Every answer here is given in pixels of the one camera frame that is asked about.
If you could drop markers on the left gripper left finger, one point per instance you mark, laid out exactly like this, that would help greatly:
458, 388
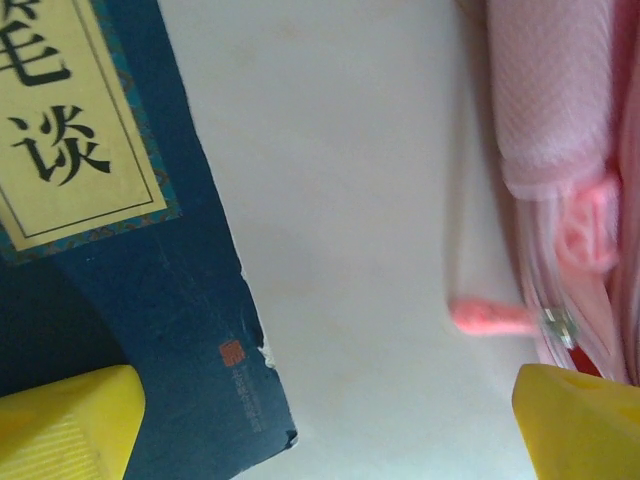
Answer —
60, 425

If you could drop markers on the navy book with yellow label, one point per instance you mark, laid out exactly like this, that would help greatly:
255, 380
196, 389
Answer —
150, 300

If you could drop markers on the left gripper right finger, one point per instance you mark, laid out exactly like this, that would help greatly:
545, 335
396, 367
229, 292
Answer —
585, 430

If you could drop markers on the pink backpack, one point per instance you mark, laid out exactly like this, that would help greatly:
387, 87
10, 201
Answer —
560, 125

